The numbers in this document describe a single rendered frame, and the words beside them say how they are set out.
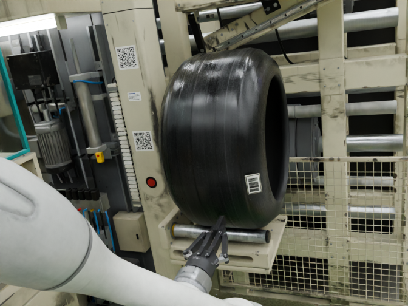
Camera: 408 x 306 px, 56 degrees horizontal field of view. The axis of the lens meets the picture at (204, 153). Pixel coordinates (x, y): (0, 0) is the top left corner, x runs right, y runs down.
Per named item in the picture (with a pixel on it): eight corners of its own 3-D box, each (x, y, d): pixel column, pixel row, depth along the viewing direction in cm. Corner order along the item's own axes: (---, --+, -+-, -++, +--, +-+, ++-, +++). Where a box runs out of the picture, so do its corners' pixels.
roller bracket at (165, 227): (161, 250, 136) (156, 226, 133) (201, 200, 171) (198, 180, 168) (170, 251, 135) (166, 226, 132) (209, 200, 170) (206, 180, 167)
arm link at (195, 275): (165, 278, 90) (175, 260, 95) (173, 306, 94) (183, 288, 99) (201, 282, 87) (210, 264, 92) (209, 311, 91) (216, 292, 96)
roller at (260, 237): (176, 225, 142) (174, 237, 140) (171, 221, 138) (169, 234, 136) (271, 231, 129) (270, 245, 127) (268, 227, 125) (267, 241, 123)
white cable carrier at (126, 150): (133, 206, 150) (107, 84, 135) (139, 200, 155) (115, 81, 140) (142, 207, 149) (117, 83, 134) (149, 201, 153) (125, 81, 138)
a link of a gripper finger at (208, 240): (203, 266, 101) (198, 266, 101) (215, 238, 110) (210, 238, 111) (200, 255, 99) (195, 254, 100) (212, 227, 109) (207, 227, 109)
